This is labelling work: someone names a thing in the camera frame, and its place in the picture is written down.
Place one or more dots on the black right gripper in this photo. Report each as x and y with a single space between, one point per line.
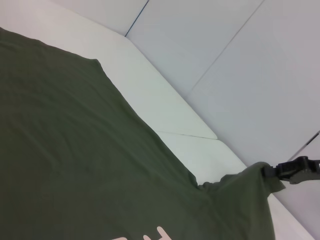
314 167

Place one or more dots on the dark green FREE t-shirt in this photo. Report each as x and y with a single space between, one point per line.
75 150

